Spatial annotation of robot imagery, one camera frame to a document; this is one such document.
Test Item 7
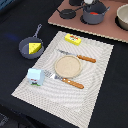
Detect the yellow toy cheese wedge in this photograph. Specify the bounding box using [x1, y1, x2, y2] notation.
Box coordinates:
[29, 43, 41, 54]

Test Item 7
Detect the beige bowl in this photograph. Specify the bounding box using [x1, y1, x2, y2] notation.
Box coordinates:
[117, 4, 128, 30]

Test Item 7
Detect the round wooden plate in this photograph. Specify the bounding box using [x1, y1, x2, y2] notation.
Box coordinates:
[54, 55, 82, 78]

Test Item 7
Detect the small grey pot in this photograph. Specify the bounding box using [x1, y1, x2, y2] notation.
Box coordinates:
[19, 24, 44, 59]

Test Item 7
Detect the black stove burner disc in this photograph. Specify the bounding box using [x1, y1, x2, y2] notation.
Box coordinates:
[59, 9, 76, 19]

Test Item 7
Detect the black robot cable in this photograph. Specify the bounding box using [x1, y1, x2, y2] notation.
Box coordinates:
[54, 4, 87, 16]

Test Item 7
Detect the large grey pot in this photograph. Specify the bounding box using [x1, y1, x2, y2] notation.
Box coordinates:
[83, 2, 109, 24]

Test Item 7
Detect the pink toy stove board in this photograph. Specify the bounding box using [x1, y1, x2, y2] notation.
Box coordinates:
[48, 0, 128, 43]

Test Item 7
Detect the yellow toy butter box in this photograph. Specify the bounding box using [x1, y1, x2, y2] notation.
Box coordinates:
[65, 34, 81, 45]

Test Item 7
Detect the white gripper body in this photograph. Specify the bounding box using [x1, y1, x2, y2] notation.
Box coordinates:
[83, 0, 96, 5]

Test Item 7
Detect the toy knife wooden handle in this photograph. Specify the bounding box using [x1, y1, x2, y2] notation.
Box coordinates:
[57, 49, 97, 64]

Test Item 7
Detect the woven beige placemat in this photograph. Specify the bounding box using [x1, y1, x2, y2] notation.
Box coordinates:
[12, 31, 113, 128]

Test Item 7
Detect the light blue milk carton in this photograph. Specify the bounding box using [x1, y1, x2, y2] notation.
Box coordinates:
[27, 68, 45, 86]

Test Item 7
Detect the toy fork wooden handle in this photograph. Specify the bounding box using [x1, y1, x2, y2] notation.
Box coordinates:
[44, 70, 84, 89]

